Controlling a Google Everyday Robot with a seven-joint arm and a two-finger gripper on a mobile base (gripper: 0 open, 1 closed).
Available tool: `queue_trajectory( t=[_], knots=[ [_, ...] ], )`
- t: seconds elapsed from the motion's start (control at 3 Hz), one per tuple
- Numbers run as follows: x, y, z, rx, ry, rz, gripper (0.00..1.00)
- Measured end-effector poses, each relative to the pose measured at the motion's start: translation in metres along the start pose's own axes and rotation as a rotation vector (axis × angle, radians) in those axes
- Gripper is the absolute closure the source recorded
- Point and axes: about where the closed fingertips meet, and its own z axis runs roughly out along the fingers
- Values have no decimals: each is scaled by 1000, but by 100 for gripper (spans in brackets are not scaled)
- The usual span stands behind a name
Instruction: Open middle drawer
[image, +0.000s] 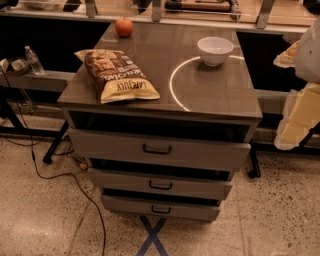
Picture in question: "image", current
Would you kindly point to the grey right bench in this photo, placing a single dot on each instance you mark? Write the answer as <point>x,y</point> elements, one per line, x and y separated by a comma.
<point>272,103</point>

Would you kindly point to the white bowl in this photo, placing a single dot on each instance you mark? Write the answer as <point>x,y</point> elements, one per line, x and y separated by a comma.
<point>214,51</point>

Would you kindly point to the grey bench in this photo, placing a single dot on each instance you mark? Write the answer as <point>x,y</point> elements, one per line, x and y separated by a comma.
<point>272,103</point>
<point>51,81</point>

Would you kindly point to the clear plastic water bottle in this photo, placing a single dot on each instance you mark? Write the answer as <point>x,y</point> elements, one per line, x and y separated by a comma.
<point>34,61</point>

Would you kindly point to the grey left bench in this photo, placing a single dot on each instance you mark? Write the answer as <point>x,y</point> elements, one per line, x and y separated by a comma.
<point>51,81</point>

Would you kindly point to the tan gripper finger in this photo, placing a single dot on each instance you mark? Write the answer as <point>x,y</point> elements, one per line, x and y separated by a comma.
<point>301,113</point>
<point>287,59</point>

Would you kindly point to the red apple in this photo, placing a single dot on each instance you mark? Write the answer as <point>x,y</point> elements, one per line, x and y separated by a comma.
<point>124,27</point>

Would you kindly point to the grey drawer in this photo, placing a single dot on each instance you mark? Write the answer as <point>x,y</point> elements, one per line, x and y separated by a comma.
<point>156,150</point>
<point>165,209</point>
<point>160,184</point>

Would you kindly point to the tape roll on bench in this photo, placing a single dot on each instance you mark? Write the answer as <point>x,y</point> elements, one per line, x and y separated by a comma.
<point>14,66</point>

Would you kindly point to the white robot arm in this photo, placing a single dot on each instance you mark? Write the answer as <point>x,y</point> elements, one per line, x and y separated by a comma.
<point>308,55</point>

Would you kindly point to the grey drawer cabinet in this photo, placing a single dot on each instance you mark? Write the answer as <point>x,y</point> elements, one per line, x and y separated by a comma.
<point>196,101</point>

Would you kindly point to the brown yellow chip bag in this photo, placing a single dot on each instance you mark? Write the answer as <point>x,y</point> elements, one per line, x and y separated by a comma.
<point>116,76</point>

